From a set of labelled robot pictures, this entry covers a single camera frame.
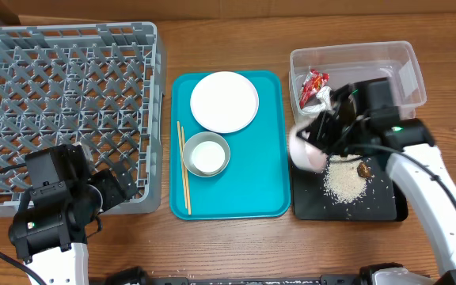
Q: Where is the white cup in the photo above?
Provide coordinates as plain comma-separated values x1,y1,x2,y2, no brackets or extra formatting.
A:
192,141,225,175

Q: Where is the wooden chopstick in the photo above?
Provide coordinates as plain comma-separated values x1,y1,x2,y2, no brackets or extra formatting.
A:
180,127,192,215
177,121,187,210

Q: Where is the large white plate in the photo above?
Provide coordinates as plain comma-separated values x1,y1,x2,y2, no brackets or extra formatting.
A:
190,71,259,134

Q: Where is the grey bowl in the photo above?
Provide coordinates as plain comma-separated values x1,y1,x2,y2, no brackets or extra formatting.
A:
184,131,230,177

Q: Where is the pile of rice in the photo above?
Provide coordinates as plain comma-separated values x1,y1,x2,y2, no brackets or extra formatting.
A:
323,155,367,203

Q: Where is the small white plate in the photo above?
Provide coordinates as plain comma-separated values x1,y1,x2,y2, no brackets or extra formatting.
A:
288,119,328,173

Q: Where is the teal serving tray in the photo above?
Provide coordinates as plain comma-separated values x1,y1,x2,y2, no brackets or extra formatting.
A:
169,70,291,220

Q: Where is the brown food scrap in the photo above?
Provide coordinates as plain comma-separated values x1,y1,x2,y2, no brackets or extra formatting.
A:
357,161,373,179

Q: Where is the red snack wrapper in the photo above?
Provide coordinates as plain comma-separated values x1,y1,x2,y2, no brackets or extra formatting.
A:
299,68,329,108

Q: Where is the grey dish rack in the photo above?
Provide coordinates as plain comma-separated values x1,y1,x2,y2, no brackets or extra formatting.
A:
0,22,166,217

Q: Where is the black tray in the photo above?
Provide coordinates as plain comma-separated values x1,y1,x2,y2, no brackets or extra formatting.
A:
291,155,409,222

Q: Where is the clear plastic bin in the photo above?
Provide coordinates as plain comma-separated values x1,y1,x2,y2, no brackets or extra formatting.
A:
289,41,427,123

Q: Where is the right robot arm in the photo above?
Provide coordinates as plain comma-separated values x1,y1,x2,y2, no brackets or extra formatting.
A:
289,78,456,284

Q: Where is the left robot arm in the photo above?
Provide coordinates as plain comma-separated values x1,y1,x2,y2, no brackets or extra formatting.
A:
0,169,137,284

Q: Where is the white napkin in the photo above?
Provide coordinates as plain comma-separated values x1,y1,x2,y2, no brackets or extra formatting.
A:
302,86,332,114

